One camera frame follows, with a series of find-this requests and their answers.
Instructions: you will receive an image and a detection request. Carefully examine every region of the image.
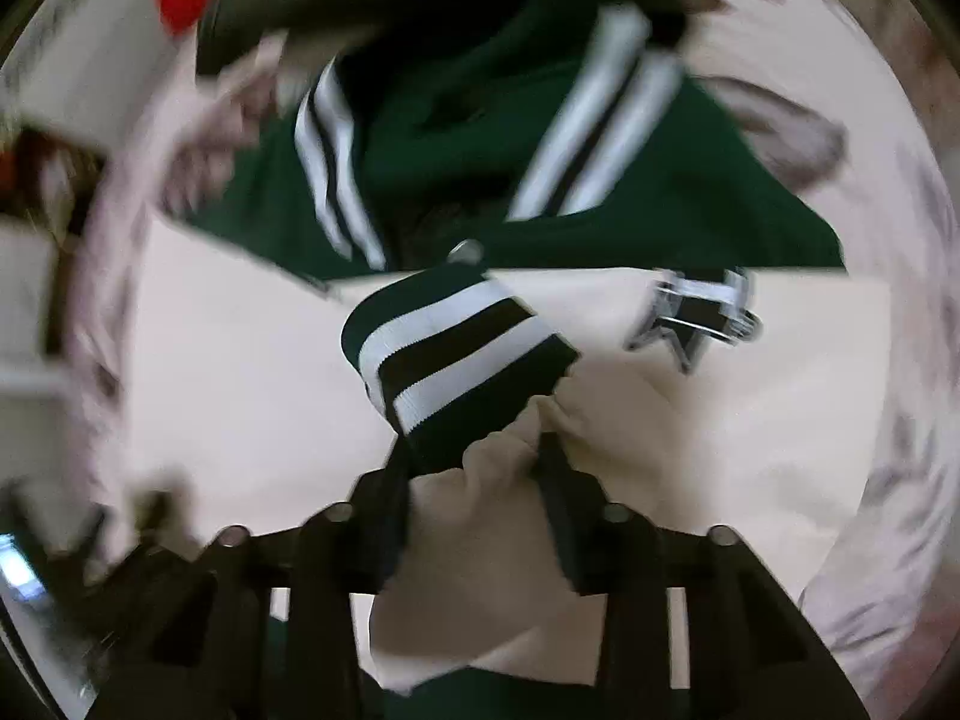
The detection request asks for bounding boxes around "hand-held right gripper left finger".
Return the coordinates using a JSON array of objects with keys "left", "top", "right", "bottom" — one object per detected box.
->
[{"left": 88, "top": 456, "right": 412, "bottom": 720}]

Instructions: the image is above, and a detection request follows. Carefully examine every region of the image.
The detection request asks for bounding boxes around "white wardrobe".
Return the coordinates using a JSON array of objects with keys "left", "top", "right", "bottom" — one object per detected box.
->
[{"left": 0, "top": 0, "right": 177, "bottom": 691}]

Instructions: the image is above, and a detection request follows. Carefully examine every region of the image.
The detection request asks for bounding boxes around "green and cream varsity jacket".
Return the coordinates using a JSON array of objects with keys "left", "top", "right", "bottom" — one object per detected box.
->
[{"left": 127, "top": 0, "right": 895, "bottom": 720}]

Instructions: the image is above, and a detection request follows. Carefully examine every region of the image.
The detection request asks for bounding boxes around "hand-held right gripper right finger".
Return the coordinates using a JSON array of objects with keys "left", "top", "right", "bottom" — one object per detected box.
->
[{"left": 537, "top": 432, "right": 872, "bottom": 720}]

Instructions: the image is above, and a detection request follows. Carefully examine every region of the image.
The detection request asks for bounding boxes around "leaf-patterned fleece blanket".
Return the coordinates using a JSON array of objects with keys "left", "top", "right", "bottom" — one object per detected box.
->
[{"left": 67, "top": 0, "right": 960, "bottom": 713}]

